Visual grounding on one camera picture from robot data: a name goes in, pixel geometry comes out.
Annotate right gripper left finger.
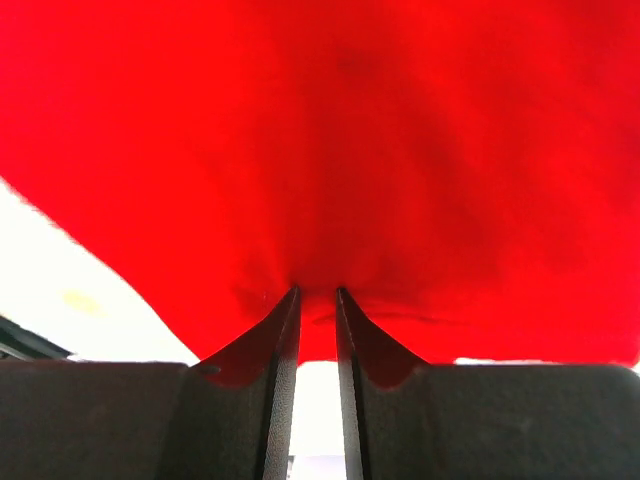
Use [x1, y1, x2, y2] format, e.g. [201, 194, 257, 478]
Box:
[1, 288, 301, 479]

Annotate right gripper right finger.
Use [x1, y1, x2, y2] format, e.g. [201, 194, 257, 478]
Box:
[336, 288, 639, 479]

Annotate red t shirt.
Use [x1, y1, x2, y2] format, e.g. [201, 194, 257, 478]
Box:
[1, 1, 639, 366]

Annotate floral table cloth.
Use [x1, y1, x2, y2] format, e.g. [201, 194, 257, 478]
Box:
[0, 174, 640, 480]

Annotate aluminium frame rail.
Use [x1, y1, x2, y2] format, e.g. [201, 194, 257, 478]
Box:
[0, 316, 71, 361]

